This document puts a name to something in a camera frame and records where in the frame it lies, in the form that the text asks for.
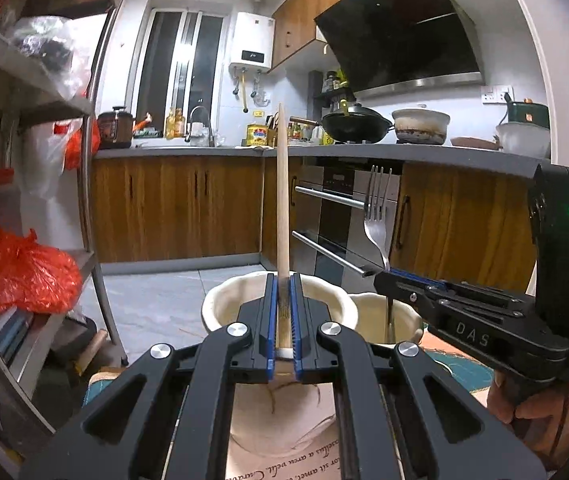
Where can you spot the silver fork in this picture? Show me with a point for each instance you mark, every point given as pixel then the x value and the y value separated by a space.
pixel 375 213

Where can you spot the window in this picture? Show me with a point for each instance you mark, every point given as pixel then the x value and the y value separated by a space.
pixel 177 66

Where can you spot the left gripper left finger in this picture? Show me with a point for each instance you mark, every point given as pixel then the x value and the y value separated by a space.
pixel 167 415

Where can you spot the kitchen faucet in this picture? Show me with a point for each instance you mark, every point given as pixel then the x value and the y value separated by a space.
pixel 199 130

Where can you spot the white ceramic pot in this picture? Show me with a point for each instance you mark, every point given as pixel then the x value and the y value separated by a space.
pixel 420 126

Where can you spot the white plastic bag hanging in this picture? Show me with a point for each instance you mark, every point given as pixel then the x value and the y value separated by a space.
pixel 43 157

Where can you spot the built-in oven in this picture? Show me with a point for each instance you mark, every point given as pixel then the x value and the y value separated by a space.
pixel 328 238

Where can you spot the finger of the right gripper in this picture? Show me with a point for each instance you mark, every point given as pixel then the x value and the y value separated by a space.
pixel 414 292
pixel 417 280

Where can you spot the white bowl on counter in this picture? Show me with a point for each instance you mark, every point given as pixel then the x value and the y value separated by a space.
pixel 524 138

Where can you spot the yellow oil container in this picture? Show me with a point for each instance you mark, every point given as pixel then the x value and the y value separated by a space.
pixel 256 135

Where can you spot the clear bag on shelf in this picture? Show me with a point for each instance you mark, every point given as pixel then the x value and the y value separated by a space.
pixel 49 40

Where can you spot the person right hand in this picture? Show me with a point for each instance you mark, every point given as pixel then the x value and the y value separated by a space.
pixel 552 446

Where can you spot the wooden chopstick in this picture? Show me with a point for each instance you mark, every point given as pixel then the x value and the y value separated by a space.
pixel 282 219

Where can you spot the wooden lower cabinets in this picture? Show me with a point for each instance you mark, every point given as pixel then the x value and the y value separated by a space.
pixel 452 223

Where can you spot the black wok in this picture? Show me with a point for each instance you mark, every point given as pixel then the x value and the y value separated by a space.
pixel 354 123

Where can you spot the white water heater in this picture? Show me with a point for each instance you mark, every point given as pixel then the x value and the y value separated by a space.
pixel 252 42

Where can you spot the black range hood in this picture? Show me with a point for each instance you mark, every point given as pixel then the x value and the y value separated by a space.
pixel 401 45

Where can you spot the red plastic bag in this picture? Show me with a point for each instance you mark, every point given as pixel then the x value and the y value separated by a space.
pixel 36 278

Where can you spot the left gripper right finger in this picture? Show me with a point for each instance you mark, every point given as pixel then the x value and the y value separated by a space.
pixel 401 416

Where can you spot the dark electric pressure cooker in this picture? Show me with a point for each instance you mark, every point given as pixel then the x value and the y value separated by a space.
pixel 115 128

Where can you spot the white ceramic floral utensil holder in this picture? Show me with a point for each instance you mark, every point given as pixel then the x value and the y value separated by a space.
pixel 315 301

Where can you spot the printed quilted table mat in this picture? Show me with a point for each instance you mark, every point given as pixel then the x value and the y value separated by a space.
pixel 459 374

